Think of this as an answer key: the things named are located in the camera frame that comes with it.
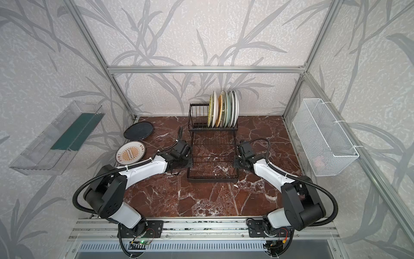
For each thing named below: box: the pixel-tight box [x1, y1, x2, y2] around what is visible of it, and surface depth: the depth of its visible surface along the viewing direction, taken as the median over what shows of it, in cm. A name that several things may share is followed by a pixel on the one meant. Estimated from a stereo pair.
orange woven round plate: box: [215, 94, 223, 128], surface depth 80 cm
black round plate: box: [123, 121, 155, 141], surface depth 114 cm
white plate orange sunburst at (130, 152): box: [115, 141, 147, 166], surface depth 101 cm
